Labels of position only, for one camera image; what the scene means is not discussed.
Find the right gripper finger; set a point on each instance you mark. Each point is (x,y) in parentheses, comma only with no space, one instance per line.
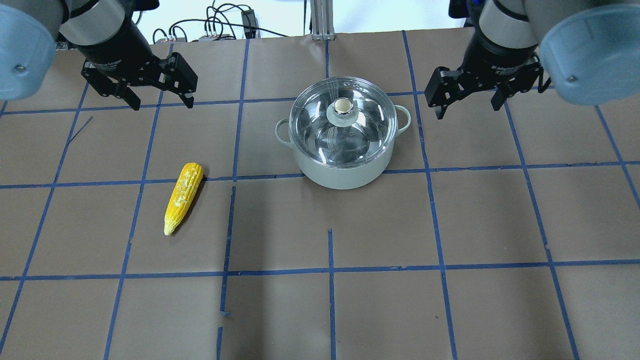
(442,90)
(501,94)

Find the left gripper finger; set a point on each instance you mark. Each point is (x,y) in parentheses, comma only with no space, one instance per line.
(182,79)
(123,92)

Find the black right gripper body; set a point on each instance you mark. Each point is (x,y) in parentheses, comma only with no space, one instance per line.
(492,56)

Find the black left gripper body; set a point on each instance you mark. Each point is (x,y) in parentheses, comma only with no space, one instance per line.
(114,51)

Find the yellow corn cob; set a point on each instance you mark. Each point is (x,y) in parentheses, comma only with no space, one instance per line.
(182,196)

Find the glass pot lid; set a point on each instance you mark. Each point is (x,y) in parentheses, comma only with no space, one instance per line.
(343,122)

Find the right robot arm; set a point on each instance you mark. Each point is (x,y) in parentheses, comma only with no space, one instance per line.
(588,50)

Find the pale green steel pot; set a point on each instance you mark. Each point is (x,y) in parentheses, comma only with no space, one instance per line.
(340,179)

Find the black power adapter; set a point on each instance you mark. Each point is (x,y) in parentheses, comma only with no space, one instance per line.
(249,23)

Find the aluminium frame post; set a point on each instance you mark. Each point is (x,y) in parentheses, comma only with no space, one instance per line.
(322,20)

